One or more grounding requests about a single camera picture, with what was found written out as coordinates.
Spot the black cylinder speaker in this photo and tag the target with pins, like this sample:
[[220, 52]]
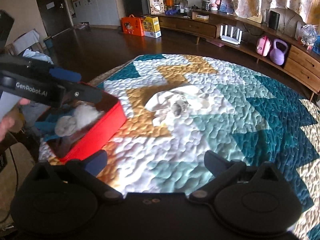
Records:
[[273, 20]]

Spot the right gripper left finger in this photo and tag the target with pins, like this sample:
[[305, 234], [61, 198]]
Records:
[[86, 171]]

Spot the clear bag of toys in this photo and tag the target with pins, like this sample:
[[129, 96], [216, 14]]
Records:
[[308, 36]]

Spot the quilted zigzag blanket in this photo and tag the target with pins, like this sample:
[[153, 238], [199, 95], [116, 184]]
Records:
[[252, 118]]

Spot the cream knitted sock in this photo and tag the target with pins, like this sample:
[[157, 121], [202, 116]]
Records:
[[83, 116]]

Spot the pink toy case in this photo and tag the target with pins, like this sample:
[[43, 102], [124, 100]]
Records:
[[263, 46]]

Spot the red square tin box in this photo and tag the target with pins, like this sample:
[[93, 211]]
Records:
[[88, 140]]

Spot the white wifi router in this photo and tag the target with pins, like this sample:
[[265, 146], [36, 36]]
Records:
[[230, 34]]

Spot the wooden tv console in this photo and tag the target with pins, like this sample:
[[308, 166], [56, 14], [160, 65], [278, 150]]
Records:
[[299, 63]]

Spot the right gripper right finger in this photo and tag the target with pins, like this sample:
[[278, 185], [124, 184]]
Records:
[[225, 173]]

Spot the person left hand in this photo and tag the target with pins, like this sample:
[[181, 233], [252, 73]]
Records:
[[13, 121]]

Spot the white product box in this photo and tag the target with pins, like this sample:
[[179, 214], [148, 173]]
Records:
[[156, 7]]

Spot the yellow cardboard box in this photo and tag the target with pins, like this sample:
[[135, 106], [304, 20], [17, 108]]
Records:
[[151, 27]]

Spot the orange gift bag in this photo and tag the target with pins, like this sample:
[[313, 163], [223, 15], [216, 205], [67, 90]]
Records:
[[132, 25]]

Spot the white crumpled cloth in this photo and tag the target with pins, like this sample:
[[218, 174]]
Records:
[[168, 105]]

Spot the purple kettlebell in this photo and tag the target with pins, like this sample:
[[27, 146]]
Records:
[[277, 56]]

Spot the blue rubber glove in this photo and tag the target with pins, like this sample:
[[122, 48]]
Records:
[[50, 127]]

